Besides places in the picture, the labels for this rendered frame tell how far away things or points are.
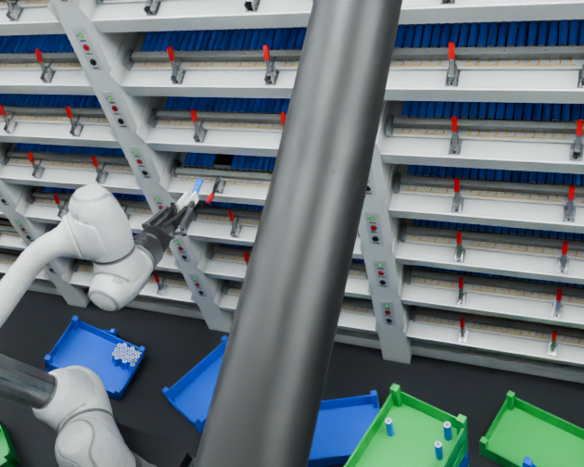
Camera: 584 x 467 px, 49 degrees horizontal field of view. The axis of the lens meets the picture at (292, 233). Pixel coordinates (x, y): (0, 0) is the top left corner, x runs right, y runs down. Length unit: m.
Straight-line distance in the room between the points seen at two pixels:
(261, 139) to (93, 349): 1.21
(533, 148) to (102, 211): 0.97
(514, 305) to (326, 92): 1.83
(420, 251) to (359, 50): 1.71
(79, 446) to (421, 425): 0.88
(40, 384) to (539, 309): 1.41
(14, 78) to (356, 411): 1.49
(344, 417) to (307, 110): 2.07
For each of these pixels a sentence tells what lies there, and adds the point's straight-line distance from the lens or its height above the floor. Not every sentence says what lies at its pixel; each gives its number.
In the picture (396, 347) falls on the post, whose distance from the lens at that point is 2.23.
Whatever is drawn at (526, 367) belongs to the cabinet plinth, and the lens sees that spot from 2.25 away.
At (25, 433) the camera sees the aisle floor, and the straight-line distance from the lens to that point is 2.64.
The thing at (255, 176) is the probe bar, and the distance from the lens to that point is 1.88.
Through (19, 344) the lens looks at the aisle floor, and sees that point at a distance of 2.94.
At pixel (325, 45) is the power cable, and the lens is 0.17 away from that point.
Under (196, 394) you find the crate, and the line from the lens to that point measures 2.40.
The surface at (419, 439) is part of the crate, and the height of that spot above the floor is 0.40.
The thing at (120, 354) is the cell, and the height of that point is 0.09.
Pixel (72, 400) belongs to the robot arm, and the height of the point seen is 0.48.
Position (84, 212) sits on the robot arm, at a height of 1.11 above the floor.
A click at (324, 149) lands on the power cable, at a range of 0.16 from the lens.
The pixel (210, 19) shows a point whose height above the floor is 1.29.
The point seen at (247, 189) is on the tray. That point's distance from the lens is 1.90.
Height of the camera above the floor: 1.91
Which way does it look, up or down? 43 degrees down
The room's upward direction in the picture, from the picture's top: 16 degrees counter-clockwise
